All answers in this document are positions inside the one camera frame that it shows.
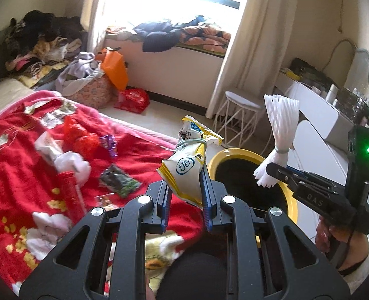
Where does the person's right hand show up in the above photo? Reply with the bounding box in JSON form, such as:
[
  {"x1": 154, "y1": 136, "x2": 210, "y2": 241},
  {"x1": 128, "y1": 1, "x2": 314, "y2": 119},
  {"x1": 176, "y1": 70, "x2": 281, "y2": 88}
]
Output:
[{"x1": 315, "y1": 219, "x2": 369, "y2": 277}]

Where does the small printed candy wrapper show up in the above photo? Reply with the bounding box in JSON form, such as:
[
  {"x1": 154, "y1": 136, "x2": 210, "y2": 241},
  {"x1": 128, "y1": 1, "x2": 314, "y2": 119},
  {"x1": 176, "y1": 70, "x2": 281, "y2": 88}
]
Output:
[{"x1": 95, "y1": 194, "x2": 118, "y2": 208}]

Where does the lilac white garment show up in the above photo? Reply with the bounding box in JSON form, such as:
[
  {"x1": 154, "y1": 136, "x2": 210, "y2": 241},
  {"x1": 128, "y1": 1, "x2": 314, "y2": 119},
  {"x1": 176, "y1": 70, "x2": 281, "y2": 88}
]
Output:
[{"x1": 55, "y1": 51, "x2": 105, "y2": 97}]

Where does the white window seat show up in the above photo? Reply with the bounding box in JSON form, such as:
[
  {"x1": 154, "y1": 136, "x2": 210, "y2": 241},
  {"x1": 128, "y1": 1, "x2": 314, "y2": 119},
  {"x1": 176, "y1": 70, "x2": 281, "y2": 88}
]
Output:
[{"x1": 105, "y1": 31, "x2": 227, "y2": 110}]

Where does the beige bed mattress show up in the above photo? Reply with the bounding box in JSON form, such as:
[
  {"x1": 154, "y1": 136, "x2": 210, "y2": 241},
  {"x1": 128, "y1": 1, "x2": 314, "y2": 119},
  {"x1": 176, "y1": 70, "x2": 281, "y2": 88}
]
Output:
[{"x1": 0, "y1": 78, "x2": 35, "y2": 129}]

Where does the silver printed wrapper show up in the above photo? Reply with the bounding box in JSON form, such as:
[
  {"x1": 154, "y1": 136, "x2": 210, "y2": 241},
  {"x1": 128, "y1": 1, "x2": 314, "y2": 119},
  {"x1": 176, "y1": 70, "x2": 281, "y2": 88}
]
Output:
[
  {"x1": 41, "y1": 104, "x2": 77, "y2": 129},
  {"x1": 23, "y1": 101, "x2": 47, "y2": 115}
]

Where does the white foam fruit net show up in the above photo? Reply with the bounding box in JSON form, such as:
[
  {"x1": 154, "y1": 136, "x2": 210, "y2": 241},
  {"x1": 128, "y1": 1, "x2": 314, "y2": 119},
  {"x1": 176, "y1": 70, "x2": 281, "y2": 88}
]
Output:
[{"x1": 254, "y1": 94, "x2": 300, "y2": 189}]

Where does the orange bag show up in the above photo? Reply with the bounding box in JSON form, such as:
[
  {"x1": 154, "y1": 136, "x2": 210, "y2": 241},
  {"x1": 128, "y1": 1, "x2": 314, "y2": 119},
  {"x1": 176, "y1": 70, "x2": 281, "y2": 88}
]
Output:
[{"x1": 98, "y1": 47, "x2": 129, "y2": 91}]

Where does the yellow white snack bag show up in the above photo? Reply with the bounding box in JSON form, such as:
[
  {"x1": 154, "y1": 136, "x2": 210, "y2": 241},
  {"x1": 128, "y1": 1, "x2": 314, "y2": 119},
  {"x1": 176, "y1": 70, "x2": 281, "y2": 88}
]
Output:
[{"x1": 157, "y1": 115, "x2": 224, "y2": 208}]

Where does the dark bag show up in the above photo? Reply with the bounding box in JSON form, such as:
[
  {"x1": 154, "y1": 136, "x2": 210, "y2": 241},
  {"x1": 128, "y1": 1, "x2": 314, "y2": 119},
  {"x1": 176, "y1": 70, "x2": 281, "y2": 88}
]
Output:
[{"x1": 289, "y1": 58, "x2": 338, "y2": 88}]

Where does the pile of clothes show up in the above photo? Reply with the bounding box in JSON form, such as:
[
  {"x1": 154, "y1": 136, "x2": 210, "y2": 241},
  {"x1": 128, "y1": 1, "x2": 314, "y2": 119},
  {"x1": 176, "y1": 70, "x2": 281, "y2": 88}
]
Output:
[{"x1": 5, "y1": 10, "x2": 88, "y2": 85}]

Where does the clear cosmetic organizer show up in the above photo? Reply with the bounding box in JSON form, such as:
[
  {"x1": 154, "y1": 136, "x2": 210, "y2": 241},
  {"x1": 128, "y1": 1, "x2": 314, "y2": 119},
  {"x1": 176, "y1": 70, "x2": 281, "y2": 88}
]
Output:
[{"x1": 337, "y1": 87, "x2": 369, "y2": 122}]

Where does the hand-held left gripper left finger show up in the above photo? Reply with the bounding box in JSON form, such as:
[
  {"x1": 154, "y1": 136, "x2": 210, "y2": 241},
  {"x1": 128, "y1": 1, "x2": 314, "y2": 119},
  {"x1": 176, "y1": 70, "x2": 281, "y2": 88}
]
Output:
[{"x1": 19, "y1": 179, "x2": 173, "y2": 300}]

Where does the yellow rimmed black bin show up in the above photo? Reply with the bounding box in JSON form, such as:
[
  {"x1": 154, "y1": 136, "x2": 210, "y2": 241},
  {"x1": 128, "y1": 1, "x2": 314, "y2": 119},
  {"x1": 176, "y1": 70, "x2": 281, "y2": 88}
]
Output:
[{"x1": 207, "y1": 149, "x2": 299, "y2": 247}]

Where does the red plastic bag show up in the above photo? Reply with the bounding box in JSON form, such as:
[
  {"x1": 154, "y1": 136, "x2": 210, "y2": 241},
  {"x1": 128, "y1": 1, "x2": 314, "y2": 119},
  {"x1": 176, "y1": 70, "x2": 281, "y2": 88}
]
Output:
[{"x1": 62, "y1": 115, "x2": 102, "y2": 158}]

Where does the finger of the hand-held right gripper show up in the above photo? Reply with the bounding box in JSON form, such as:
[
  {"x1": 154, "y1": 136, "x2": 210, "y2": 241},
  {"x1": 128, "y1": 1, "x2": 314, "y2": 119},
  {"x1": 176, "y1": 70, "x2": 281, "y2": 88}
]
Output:
[{"x1": 265, "y1": 163, "x2": 344, "y2": 196}]

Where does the cream curtain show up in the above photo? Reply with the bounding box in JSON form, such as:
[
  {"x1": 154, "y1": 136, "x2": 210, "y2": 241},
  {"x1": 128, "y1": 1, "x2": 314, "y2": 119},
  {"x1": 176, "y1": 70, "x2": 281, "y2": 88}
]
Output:
[
  {"x1": 206, "y1": 0, "x2": 297, "y2": 119},
  {"x1": 80, "y1": 0, "x2": 129, "y2": 55}
]

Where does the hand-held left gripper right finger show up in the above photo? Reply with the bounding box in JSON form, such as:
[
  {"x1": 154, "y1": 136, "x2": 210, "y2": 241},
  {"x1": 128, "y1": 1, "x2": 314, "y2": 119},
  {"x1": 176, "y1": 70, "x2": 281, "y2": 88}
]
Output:
[{"x1": 198, "y1": 167, "x2": 350, "y2": 300}]

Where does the white bottle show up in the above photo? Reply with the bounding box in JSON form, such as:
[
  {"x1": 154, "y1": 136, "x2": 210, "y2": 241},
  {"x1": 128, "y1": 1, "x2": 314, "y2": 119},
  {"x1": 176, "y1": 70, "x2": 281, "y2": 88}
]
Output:
[{"x1": 326, "y1": 84, "x2": 339, "y2": 104}]

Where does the red shopping bag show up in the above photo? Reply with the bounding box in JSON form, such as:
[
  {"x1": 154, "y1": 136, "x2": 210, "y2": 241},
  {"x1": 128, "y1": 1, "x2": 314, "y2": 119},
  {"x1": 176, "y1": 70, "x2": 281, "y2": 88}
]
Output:
[{"x1": 114, "y1": 88, "x2": 150, "y2": 114}]

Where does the orange patterned blanket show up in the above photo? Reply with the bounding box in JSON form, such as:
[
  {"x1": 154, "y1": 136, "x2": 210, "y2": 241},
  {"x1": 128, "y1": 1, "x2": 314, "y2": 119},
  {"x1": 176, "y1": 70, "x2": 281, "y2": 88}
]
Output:
[{"x1": 180, "y1": 15, "x2": 232, "y2": 54}]

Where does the white dressing table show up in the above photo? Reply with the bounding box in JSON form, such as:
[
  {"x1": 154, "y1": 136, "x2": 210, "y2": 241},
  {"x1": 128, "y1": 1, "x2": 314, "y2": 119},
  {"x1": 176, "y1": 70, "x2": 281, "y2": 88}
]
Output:
[{"x1": 272, "y1": 69, "x2": 360, "y2": 241}]

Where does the white framed mirror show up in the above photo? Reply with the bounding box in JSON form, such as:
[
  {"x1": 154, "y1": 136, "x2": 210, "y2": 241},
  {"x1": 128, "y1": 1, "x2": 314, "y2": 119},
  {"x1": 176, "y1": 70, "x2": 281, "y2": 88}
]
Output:
[{"x1": 344, "y1": 48, "x2": 369, "y2": 107}]

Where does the red snack tube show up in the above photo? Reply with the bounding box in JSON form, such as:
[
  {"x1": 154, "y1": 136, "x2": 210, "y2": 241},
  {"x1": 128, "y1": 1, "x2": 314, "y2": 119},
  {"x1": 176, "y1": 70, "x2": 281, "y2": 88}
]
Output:
[{"x1": 58, "y1": 171, "x2": 88, "y2": 215}]

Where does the dark printed snack packet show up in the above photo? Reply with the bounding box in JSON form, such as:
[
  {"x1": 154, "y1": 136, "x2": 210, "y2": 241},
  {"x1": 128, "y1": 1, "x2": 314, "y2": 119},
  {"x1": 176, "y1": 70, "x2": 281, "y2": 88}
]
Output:
[{"x1": 98, "y1": 165, "x2": 143, "y2": 199}]

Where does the red floral blanket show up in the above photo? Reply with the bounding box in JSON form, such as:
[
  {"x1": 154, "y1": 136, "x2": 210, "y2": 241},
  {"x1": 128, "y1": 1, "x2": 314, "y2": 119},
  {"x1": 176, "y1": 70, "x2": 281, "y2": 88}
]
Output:
[{"x1": 0, "y1": 98, "x2": 204, "y2": 297}]

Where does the white wire stool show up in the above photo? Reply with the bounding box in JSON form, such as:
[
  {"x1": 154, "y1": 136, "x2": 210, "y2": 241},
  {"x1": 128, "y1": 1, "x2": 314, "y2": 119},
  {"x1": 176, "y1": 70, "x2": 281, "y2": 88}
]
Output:
[{"x1": 214, "y1": 89, "x2": 266, "y2": 149}]

